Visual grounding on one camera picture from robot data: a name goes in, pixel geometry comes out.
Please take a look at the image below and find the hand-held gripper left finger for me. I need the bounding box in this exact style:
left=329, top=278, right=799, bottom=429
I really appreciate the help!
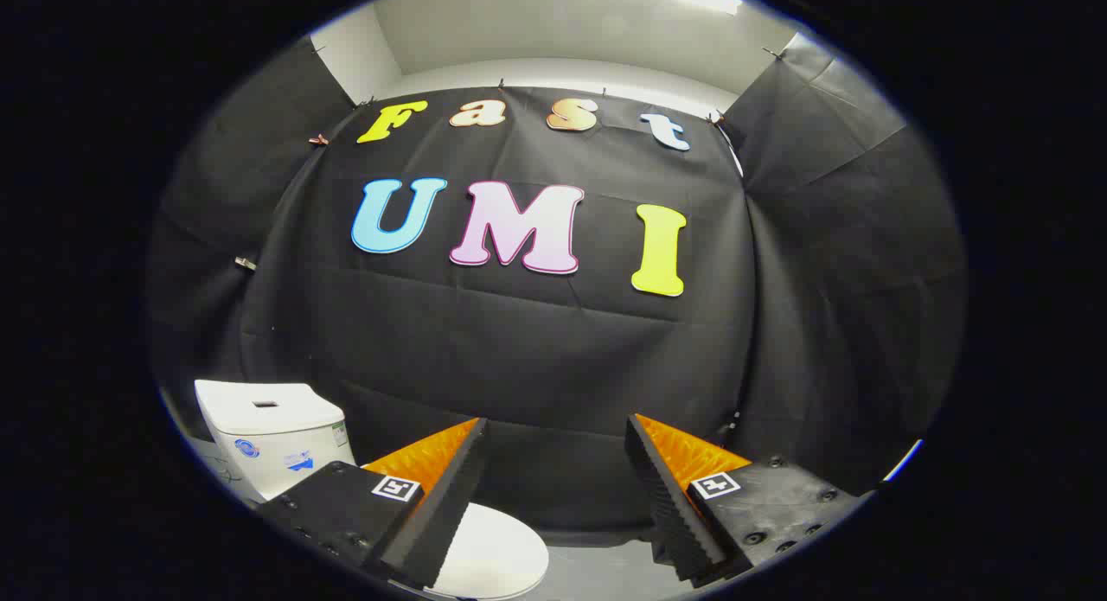
left=258, top=417, right=490, bottom=591

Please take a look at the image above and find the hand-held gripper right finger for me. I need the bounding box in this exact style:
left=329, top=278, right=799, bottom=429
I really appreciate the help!
left=624, top=413, right=870, bottom=589

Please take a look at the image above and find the white ceramic toilet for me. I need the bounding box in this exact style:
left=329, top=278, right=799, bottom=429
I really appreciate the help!
left=194, top=379, right=357, bottom=505

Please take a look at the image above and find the black backdrop cloth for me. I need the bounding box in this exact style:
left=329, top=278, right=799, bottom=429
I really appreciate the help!
left=147, top=35, right=966, bottom=533

